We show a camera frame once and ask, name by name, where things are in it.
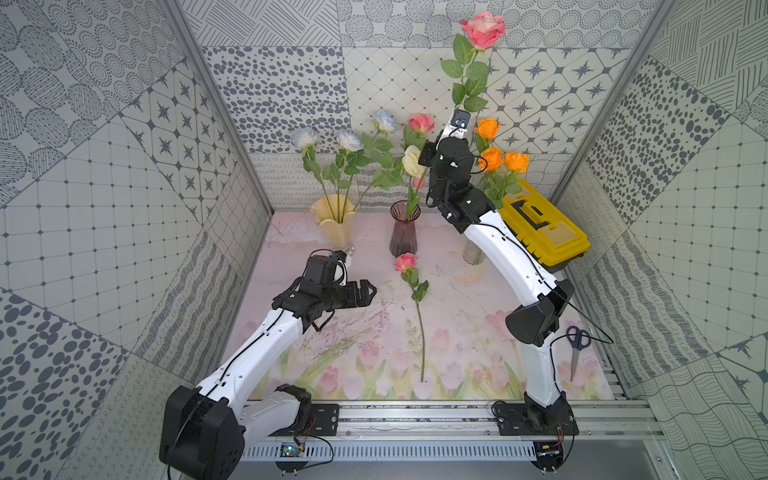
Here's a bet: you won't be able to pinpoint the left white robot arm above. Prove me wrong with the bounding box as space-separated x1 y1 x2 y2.
159 249 377 479

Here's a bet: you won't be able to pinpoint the pink rose pair stem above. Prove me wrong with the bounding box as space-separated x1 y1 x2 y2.
440 11 507 113

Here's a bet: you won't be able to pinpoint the black scissors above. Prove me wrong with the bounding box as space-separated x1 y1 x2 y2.
566 326 592 381

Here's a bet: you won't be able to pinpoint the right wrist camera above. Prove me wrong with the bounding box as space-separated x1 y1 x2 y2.
441 109 472 139

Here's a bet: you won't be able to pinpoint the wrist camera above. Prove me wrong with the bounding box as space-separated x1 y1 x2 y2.
441 109 472 139
331 250 351 269

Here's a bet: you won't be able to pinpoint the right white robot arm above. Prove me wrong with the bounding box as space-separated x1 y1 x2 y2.
418 136 574 414

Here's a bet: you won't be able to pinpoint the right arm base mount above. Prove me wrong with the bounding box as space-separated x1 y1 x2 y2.
491 392 579 437

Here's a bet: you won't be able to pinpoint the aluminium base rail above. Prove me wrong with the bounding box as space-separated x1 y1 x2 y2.
173 399 667 464

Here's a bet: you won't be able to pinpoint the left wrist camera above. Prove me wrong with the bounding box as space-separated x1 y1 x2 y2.
331 250 351 269

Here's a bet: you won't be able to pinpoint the pink rose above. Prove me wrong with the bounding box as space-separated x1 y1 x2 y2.
403 113 435 149

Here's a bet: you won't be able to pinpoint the purple glass vase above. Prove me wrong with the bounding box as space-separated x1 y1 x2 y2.
389 200 421 258

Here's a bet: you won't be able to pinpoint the single pink rose stem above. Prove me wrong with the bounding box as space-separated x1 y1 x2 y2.
395 252 429 382

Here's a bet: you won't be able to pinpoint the white-blue rose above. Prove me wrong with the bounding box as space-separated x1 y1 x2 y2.
362 109 396 169
292 127 341 196
330 129 371 223

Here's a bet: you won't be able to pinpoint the cream white rose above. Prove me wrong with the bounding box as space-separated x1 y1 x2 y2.
352 143 428 212

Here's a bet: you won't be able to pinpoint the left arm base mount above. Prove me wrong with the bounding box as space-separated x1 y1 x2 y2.
271 384 340 437

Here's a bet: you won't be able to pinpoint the yellow black toolbox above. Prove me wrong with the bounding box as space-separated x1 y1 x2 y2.
500 179 590 273

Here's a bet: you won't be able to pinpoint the clear glass vase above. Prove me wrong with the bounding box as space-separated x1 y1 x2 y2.
463 239 485 266

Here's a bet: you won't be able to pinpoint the pink tulip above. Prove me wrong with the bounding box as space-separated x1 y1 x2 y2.
405 176 426 221

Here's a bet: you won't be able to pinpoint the orange rose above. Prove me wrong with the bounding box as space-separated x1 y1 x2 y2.
478 147 506 209
473 118 500 153
502 152 530 196

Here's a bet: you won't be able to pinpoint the floral pink table mat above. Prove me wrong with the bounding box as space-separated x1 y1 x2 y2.
224 212 614 401

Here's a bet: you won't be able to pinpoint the yellow ruffled vase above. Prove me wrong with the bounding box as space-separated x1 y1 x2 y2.
310 194 356 250

